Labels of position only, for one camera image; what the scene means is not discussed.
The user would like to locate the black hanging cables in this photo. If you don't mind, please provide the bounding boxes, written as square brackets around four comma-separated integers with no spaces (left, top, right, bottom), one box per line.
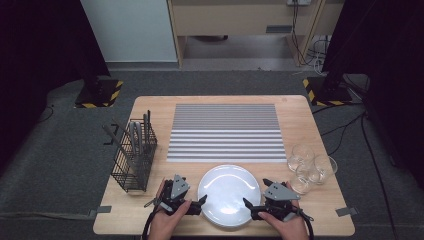
[291,3,313,66]

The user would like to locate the gray tape piece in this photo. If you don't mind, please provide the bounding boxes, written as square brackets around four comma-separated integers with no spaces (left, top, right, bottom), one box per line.
[88,205,113,217]
[335,206,360,218]

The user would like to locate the black tape floor mark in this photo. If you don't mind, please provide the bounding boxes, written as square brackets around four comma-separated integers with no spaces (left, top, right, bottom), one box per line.
[102,123,120,146]

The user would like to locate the hazard-striped stand base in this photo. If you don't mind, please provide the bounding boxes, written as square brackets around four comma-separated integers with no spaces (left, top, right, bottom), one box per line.
[74,78,124,109]
[302,75,354,108]

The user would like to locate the right hand-held gripper cable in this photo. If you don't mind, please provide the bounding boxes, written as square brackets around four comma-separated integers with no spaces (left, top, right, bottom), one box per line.
[299,206,316,240]

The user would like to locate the black floor cable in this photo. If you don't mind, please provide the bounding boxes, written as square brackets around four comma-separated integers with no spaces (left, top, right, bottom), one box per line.
[360,111,399,240]
[321,113,366,157]
[37,104,55,124]

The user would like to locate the clear drinking glass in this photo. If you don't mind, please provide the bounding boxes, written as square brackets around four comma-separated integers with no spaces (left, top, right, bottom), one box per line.
[287,143,316,173]
[289,169,314,196]
[308,154,339,186]

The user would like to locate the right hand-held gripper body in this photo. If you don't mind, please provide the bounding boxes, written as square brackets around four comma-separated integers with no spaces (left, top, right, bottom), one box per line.
[262,178,315,223]

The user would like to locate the striped gray placemat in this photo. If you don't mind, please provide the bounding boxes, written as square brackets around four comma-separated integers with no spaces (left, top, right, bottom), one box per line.
[166,103,288,164]

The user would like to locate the single white plate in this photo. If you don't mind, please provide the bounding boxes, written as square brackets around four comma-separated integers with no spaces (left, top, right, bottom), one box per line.
[197,164,262,225]

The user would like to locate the black curtain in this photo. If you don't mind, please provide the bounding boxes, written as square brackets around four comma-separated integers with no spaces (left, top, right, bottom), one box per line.
[321,0,424,189]
[0,0,111,174]

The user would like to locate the person's right hand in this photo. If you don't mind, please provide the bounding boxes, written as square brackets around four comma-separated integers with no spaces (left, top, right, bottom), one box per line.
[258,210,310,240]

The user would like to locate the black wire cutlery basket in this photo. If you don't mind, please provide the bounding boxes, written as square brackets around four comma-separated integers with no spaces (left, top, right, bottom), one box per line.
[110,118,158,194]

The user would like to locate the left hand-held gripper cable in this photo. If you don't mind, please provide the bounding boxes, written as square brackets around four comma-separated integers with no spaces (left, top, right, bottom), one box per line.
[141,204,158,240]

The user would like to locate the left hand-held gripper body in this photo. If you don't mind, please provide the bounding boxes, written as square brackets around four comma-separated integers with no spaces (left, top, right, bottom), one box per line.
[143,174,198,216]

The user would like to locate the tangle of white cables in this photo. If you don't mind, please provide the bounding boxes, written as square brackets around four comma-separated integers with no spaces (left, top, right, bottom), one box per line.
[304,34,331,75]

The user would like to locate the person's left hand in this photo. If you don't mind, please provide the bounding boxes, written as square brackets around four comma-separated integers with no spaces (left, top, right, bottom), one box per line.
[148,179,193,240]

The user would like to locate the white partition panel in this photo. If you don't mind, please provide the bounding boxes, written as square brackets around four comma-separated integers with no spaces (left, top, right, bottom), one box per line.
[79,0,178,63]

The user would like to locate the light wooden desk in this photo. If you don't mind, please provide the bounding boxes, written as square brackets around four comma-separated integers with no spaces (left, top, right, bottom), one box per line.
[166,0,344,68]

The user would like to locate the hand-held gripper cable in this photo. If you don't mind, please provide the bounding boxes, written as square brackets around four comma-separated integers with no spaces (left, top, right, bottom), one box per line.
[141,204,158,240]
[299,206,316,240]

